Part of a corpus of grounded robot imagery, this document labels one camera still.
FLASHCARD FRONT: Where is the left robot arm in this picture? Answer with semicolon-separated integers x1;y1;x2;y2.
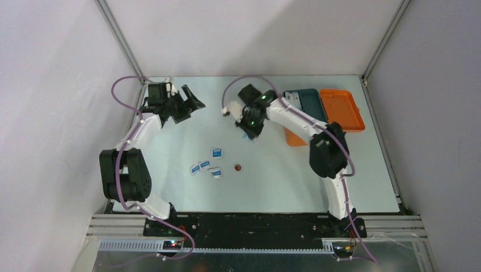
99;79;205;236

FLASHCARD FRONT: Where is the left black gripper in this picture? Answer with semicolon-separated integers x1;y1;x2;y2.
163;85;204;124

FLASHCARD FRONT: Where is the blue wipe packet lower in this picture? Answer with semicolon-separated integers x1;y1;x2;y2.
209;167;223;179

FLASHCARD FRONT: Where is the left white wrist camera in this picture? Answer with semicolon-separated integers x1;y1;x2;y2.
164;77;179;97

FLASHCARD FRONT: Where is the orange medicine kit box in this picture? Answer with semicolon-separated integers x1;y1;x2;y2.
282;88;366;147

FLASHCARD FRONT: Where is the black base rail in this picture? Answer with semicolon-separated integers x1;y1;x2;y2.
143;212;367;250

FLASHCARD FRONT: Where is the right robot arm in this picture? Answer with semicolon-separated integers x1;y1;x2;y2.
222;84;353;237

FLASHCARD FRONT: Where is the blue white sachet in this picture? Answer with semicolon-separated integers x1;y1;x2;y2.
284;91;302;109

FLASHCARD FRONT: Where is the blue alcohol wipe packet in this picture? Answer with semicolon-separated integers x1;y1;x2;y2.
211;148;223;159

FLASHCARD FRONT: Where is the blue wipe packet middle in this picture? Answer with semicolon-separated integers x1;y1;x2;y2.
199;159;212;171

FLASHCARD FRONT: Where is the blue wipe packet left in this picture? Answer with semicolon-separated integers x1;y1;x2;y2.
189;164;200;176

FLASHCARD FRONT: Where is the teal divided tray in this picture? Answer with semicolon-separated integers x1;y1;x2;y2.
282;88;328;122

